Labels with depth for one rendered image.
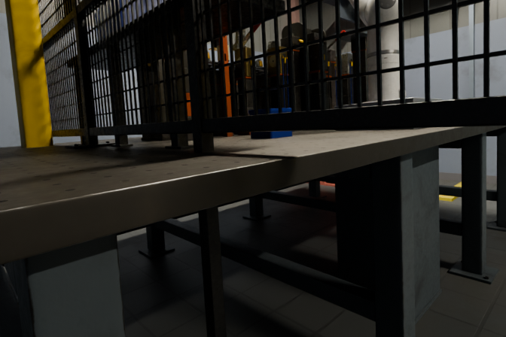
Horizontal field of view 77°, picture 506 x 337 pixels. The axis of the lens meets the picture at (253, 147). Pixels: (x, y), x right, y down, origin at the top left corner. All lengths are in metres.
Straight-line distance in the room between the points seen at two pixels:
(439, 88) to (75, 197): 3.95
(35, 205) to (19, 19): 1.39
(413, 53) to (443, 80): 0.45
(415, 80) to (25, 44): 3.66
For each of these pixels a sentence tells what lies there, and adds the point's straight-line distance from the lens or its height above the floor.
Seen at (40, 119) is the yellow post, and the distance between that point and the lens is 1.60.
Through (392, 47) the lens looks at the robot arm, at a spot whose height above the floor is 1.00.
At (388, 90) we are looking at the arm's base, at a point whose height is 0.84.
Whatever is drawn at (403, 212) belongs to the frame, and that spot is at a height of 0.50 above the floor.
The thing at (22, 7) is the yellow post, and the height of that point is 1.26.
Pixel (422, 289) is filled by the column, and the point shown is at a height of 0.09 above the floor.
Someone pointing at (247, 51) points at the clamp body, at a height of 1.03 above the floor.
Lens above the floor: 0.75
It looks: 5 degrees down
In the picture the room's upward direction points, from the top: 3 degrees counter-clockwise
